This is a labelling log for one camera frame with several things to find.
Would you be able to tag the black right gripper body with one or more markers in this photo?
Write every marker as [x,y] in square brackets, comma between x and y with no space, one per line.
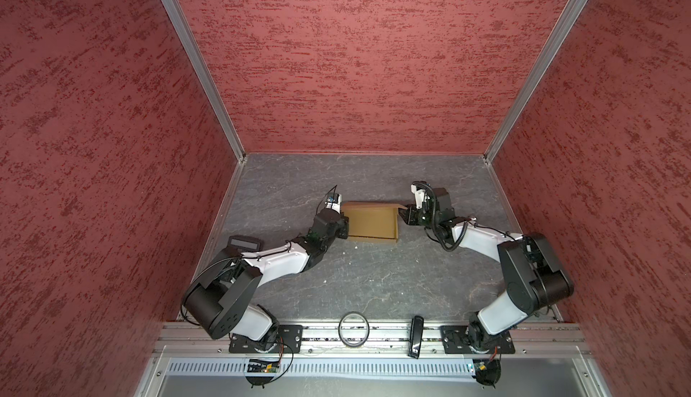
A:
[420,217]

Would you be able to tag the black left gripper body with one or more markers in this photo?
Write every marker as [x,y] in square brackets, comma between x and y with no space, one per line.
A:
[341,232]

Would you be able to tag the brown cardboard box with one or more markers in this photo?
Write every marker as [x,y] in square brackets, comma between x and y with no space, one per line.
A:
[374,222]

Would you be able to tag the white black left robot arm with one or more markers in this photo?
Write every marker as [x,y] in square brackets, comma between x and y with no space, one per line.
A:
[219,299]

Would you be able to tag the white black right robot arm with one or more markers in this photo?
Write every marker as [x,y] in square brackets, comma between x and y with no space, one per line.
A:
[533,275]

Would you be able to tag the black desk calculator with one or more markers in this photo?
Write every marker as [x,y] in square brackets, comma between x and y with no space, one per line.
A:
[245,243]

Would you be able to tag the black rectangular remote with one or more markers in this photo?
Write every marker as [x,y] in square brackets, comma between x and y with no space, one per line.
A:
[416,337]

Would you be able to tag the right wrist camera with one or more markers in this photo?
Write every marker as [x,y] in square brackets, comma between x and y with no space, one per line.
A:
[420,192]

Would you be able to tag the aluminium front frame rail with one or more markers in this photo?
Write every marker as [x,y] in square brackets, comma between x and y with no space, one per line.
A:
[536,340]

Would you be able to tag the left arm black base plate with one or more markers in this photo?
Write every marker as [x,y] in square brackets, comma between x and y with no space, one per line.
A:
[282,337]

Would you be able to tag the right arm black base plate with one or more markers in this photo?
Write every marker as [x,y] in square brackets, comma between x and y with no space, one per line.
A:
[472,340]

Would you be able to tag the right rear aluminium corner post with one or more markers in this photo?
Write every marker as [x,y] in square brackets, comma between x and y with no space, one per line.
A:
[564,24]

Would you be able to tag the aluminium corner post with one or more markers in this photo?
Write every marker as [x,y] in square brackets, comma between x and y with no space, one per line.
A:
[564,24]
[186,37]

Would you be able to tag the left rear aluminium corner post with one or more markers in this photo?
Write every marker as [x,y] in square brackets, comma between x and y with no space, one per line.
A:
[186,37]

